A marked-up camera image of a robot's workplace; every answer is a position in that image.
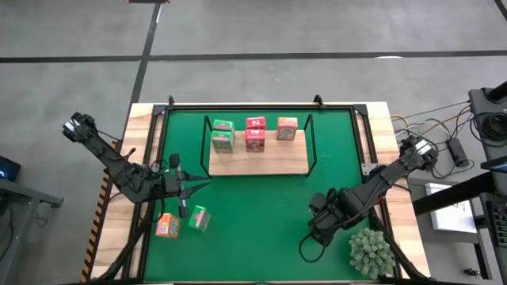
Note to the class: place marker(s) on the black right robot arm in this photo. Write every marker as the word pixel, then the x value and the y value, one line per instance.
pixel 380 178

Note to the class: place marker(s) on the black diagonal beam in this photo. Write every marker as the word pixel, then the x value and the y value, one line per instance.
pixel 455 194

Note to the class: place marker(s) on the black device with blue light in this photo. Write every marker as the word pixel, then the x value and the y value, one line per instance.
pixel 8 168

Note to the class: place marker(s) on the orange cereal box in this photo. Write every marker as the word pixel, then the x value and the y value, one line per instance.
pixel 287 128
pixel 168 226

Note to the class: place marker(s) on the red Froot Loops cereal box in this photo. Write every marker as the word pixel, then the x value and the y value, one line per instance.
pixel 255 141
pixel 256 122

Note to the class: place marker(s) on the white board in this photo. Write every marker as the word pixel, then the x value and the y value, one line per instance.
pixel 451 213

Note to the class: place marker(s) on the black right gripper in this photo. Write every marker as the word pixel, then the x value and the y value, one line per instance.
pixel 326 215

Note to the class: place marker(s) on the gray side table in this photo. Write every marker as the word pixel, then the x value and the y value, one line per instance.
pixel 24 194

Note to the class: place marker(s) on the small black floor object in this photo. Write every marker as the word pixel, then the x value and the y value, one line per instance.
pixel 472 272

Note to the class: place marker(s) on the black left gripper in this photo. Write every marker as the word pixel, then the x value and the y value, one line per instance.
pixel 176 184

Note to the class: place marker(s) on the gray equipment stand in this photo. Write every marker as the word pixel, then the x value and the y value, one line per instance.
pixel 481 99

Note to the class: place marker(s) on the black keyboard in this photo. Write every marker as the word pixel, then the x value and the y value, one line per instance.
pixel 498 221

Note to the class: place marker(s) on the yellow black hazard tape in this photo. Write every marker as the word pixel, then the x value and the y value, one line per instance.
pixel 92 245

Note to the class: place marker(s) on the black power brick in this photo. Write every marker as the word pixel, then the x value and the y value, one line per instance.
pixel 458 152

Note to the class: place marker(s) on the wooden shelf with black frame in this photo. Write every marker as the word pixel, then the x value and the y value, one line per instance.
pixel 261 158

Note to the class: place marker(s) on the green table mat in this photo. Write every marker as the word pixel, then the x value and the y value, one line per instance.
pixel 257 237

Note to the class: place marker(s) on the green Apple Jacks cereal box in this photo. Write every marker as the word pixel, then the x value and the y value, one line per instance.
pixel 223 125
pixel 222 143
pixel 199 218

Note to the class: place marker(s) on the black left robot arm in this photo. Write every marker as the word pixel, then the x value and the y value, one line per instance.
pixel 119 174

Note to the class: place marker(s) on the pale green artificial plant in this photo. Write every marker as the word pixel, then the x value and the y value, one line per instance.
pixel 370 253

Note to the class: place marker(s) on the black rig frame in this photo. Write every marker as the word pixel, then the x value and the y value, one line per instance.
pixel 257 106

